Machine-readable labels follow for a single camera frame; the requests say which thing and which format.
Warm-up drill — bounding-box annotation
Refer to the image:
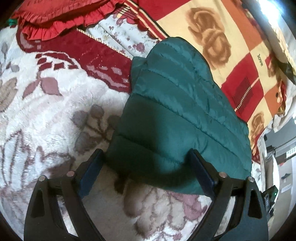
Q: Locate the red heart ruffled pillow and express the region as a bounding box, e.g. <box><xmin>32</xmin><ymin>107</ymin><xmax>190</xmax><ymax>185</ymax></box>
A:
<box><xmin>11</xmin><ymin>0</ymin><xmax>124</xmax><ymax>41</ymax></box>

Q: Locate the green quilted puffer jacket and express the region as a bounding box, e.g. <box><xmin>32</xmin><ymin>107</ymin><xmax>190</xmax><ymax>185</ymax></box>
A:
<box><xmin>106</xmin><ymin>37</ymin><xmax>251</xmax><ymax>194</ymax></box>

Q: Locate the dark grey cabinet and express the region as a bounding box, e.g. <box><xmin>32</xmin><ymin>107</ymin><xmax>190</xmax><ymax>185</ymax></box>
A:
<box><xmin>264</xmin><ymin>116</ymin><xmax>295</xmax><ymax>238</ymax></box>

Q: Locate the red checkered rose blanket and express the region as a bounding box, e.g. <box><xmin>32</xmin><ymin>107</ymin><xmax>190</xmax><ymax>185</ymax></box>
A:
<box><xmin>125</xmin><ymin>1</ymin><xmax>288</xmax><ymax>162</ymax></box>

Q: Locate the floral white red bedspread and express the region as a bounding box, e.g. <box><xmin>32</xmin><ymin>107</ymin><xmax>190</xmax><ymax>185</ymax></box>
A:
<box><xmin>1</xmin><ymin>27</ymin><xmax>211</xmax><ymax>240</ymax></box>

